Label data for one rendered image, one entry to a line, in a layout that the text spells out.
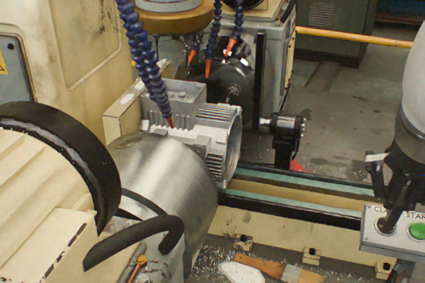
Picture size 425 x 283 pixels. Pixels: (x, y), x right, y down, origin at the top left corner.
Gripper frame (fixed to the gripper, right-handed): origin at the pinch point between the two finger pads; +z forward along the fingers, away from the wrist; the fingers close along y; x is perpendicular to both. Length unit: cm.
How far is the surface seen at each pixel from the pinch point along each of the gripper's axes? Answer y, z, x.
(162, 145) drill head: 38.9, -0.7, -4.3
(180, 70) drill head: 52, 26, -42
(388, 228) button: -0.3, 7.5, 0.8
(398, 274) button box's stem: -4.2, 18.5, 4.5
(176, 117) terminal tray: 43.2, 13.2, -19.0
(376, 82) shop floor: -23, 241, -219
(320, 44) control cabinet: 25, 237, -251
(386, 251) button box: -0.7, 10.8, 3.5
